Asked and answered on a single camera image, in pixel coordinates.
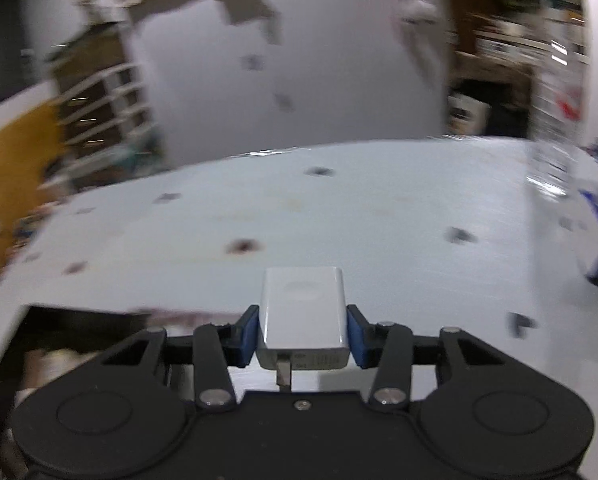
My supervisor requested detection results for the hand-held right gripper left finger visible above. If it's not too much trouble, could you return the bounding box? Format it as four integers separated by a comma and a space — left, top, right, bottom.
99, 304, 260, 410

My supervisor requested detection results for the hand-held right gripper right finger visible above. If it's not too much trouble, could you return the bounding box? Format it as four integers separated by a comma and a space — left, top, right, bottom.
346, 304, 510, 410

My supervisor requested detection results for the white power adapter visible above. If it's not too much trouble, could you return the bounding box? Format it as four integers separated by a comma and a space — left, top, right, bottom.
256, 266, 352, 394

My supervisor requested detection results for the black rectangular box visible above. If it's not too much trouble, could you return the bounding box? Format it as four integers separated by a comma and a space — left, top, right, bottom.
0, 304, 244, 411

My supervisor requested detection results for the white plastic drawer unit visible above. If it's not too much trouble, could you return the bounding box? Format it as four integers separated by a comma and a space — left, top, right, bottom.
48, 25, 166, 188

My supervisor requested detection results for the clear plastic water bottle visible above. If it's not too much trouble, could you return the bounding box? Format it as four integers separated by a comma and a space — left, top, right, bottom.
526, 50, 588, 202

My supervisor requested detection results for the white plush toy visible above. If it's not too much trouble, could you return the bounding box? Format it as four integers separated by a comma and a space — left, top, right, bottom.
396, 0, 444, 25

